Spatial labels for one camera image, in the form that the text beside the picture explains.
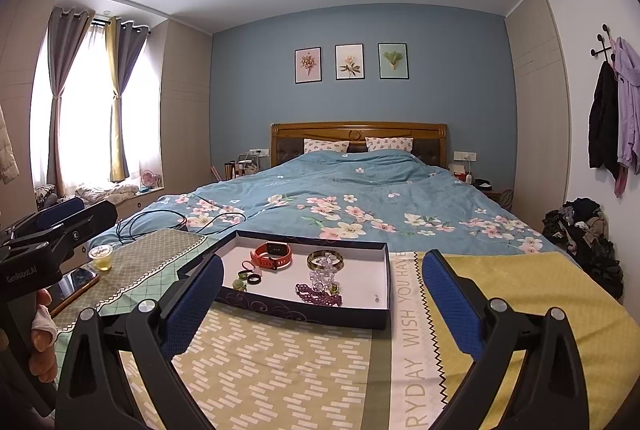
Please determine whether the pile of dark clothes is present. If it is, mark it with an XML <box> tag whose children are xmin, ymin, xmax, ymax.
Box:
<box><xmin>542</xmin><ymin>197</ymin><xmax>626</xmax><ymax>301</ymax></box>

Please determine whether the tortoiseshell bangle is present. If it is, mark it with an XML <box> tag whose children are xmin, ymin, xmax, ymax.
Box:
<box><xmin>306</xmin><ymin>250</ymin><xmax>345</xmax><ymax>271</ymax></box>

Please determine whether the blue floral duvet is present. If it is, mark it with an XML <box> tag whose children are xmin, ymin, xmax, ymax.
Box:
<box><xmin>92</xmin><ymin>150</ymin><xmax>582</xmax><ymax>271</ymax></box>

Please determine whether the clear crystal bead bracelet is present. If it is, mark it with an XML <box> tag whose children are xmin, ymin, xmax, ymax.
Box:
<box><xmin>309</xmin><ymin>254</ymin><xmax>342</xmax><ymax>293</ymax></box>

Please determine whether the pink flower picture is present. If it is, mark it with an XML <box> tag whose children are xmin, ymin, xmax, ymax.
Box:
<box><xmin>294</xmin><ymin>47</ymin><xmax>324</xmax><ymax>84</ymax></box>

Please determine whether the smartphone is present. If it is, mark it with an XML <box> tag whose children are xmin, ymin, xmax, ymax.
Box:
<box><xmin>49</xmin><ymin>267</ymin><xmax>101</xmax><ymax>317</ymax></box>

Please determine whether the wooden headboard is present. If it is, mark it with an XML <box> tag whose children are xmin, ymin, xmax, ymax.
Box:
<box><xmin>271</xmin><ymin>122</ymin><xmax>448</xmax><ymax>169</ymax></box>

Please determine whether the green leaf picture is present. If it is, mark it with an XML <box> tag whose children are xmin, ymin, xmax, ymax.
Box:
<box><xmin>378</xmin><ymin>42</ymin><xmax>410</xmax><ymax>80</ymax></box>

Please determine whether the window seat cabinet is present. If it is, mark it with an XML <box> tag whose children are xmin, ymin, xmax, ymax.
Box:
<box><xmin>32</xmin><ymin>185</ymin><xmax>167</xmax><ymax>231</ymax></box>

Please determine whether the person's left hand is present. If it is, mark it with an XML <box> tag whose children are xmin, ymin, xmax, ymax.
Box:
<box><xmin>28</xmin><ymin>287</ymin><xmax>60</xmax><ymax>384</ymax></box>

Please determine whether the white flower picture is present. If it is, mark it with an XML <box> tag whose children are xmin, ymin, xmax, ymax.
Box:
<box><xmin>335</xmin><ymin>44</ymin><xmax>365</xmax><ymax>81</ymax></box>

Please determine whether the black coat rack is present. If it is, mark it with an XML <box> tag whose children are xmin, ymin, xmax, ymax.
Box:
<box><xmin>589</xmin><ymin>24</ymin><xmax>616</xmax><ymax>61</ymax></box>

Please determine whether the grey and yellow curtain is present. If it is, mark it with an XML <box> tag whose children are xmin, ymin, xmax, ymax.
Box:
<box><xmin>104</xmin><ymin>16</ymin><xmax>151</xmax><ymax>184</ymax></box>

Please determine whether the black charger cable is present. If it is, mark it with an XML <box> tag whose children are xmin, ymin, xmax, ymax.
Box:
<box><xmin>116</xmin><ymin>209</ymin><xmax>247</xmax><ymax>245</ymax></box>

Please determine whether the black jacket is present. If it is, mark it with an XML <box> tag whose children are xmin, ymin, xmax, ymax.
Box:
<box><xmin>588</xmin><ymin>61</ymin><xmax>621</xmax><ymax>181</ymax></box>

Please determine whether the dark purple bead bracelet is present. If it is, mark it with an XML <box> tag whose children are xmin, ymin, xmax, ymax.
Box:
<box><xmin>295</xmin><ymin>282</ymin><xmax>344</xmax><ymax>309</ymax></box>

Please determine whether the mauve cloth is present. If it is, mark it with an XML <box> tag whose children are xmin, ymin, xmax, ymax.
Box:
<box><xmin>614</xmin><ymin>160</ymin><xmax>629</xmax><ymax>199</ymax></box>

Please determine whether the dark blue box tray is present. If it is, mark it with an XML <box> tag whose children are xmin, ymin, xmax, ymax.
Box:
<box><xmin>177</xmin><ymin>230</ymin><xmax>391</xmax><ymax>332</ymax></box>

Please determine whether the white quilted jacket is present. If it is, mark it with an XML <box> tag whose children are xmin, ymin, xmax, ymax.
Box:
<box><xmin>0</xmin><ymin>104</ymin><xmax>21</xmax><ymax>185</ymax></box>

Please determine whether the dotted white pillow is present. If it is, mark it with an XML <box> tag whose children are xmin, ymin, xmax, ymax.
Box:
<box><xmin>365</xmin><ymin>137</ymin><xmax>415</xmax><ymax>153</ymax></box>
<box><xmin>303</xmin><ymin>138</ymin><xmax>351</xmax><ymax>155</ymax></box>

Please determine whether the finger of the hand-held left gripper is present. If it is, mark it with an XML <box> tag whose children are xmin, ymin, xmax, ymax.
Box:
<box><xmin>10</xmin><ymin>200</ymin><xmax>119</xmax><ymax>257</ymax></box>
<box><xmin>0</xmin><ymin>197</ymin><xmax>86</xmax><ymax>239</ymax></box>

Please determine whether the pile of light clothes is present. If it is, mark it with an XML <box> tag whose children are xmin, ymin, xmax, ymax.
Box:
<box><xmin>75</xmin><ymin>182</ymin><xmax>139</xmax><ymax>207</ymax></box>

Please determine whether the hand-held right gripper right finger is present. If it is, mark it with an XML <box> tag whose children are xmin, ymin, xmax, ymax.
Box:
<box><xmin>421</xmin><ymin>250</ymin><xmax>591</xmax><ymax>430</ymax></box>

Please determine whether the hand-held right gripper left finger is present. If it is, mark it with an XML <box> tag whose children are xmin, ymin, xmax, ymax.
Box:
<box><xmin>55</xmin><ymin>254</ymin><xmax>226</xmax><ymax>430</ymax></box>

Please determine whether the lilac jacket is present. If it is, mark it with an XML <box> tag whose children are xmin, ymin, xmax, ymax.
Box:
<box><xmin>612</xmin><ymin>36</ymin><xmax>640</xmax><ymax>177</ymax></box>

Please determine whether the orange smartwatch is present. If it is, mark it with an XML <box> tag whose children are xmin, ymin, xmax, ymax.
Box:
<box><xmin>251</xmin><ymin>241</ymin><xmax>294</xmax><ymax>271</ymax></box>

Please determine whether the group of cosmetics bottles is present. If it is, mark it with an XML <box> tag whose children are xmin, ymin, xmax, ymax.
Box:
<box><xmin>222</xmin><ymin>150</ymin><xmax>261</xmax><ymax>181</ymax></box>

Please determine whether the black curtain rod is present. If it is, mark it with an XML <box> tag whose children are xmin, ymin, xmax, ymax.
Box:
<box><xmin>91</xmin><ymin>16</ymin><xmax>152</xmax><ymax>34</ymax></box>

